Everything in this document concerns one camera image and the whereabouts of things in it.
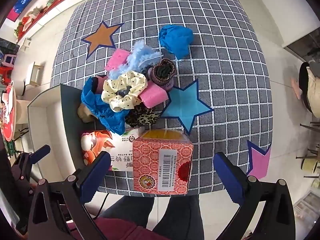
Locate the black chair with cream cushion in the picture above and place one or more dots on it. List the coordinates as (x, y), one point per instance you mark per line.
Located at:
(311, 90)

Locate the grey storage box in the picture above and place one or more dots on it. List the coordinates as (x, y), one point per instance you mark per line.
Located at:
(42, 120)

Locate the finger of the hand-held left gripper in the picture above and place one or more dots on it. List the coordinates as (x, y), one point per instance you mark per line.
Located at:
(41, 153)

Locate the grey checked tablecloth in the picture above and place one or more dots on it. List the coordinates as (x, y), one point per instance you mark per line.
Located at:
(225, 80)

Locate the floral tissue pack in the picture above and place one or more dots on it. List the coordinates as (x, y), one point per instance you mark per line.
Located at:
(120, 150)

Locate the purple plastic stool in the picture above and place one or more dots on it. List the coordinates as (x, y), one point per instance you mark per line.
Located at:
(7, 60)

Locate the leopard print scrunchie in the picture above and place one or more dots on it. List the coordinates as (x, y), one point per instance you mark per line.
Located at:
(143, 117)

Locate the red round table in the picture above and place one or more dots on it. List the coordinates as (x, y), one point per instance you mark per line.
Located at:
(8, 110)

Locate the person's right leg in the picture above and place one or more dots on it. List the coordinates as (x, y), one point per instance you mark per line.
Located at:
(180, 217)

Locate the light blue fluffy scrunchie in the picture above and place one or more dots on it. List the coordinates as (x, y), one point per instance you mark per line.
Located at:
(138, 57)

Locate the pink sponge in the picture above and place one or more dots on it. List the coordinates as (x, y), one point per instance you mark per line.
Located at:
(115, 60)
(153, 96)

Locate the dark knitted scrunchie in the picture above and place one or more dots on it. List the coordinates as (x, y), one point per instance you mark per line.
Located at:
(162, 72)

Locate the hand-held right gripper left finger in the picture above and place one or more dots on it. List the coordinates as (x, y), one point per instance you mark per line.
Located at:
(96, 175)

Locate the red patterned tissue box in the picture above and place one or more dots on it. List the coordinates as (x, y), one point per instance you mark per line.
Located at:
(155, 160)

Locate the cream polka dot scrunchie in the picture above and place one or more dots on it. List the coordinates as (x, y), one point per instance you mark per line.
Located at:
(120, 85)

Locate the maroon garment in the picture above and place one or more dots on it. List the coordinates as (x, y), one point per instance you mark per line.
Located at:
(120, 231)

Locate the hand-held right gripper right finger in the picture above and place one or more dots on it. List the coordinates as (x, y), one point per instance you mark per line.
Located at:
(228, 177)

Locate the person's leg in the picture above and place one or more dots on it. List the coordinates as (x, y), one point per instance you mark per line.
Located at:
(180, 217)
(125, 212)

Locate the red white low cabinet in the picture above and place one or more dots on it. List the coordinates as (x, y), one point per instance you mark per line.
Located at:
(62, 2)

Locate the pink slipper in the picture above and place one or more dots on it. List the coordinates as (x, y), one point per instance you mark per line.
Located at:
(296, 90)

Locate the red plastic stool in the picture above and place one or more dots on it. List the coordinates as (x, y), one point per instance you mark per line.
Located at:
(3, 72)

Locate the person's left leg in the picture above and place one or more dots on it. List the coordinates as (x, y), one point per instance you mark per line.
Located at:
(125, 212)

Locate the blue cap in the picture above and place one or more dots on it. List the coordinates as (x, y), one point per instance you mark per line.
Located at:
(176, 40)

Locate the beige soft sock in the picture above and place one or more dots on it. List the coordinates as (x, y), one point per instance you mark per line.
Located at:
(85, 113)

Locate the blue cloth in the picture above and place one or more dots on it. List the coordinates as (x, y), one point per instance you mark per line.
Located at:
(107, 115)

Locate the wooden stool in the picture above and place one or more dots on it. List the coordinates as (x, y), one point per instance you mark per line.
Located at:
(35, 73)

